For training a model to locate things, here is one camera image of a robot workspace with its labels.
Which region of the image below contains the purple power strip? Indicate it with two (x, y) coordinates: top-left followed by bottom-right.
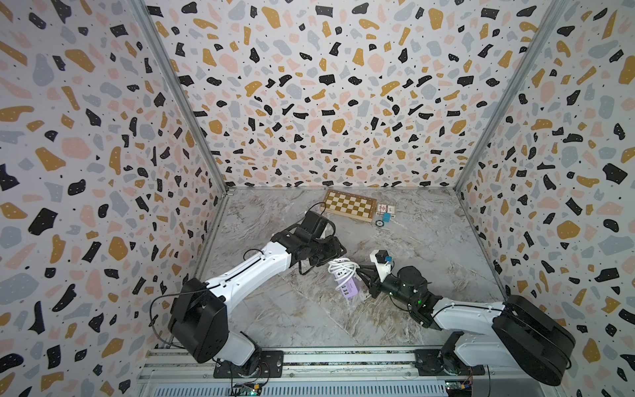
(338, 277), (359, 299)

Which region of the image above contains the playing card box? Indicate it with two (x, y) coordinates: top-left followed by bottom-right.
(376, 203), (396, 216)

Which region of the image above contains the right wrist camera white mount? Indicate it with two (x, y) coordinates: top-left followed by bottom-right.
(370, 250), (394, 282)

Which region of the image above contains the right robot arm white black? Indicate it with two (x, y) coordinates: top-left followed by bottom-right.
(357, 266), (575, 386)

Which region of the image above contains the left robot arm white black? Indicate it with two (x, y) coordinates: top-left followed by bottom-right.
(168, 210), (346, 367)

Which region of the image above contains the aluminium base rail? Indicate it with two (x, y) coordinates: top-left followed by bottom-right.
(138, 347), (565, 396)

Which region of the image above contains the wooden chess board box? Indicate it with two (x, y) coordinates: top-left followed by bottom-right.
(322, 190), (378, 223)

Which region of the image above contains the white power cord with plug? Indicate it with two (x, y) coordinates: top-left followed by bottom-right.
(326, 257), (360, 291)

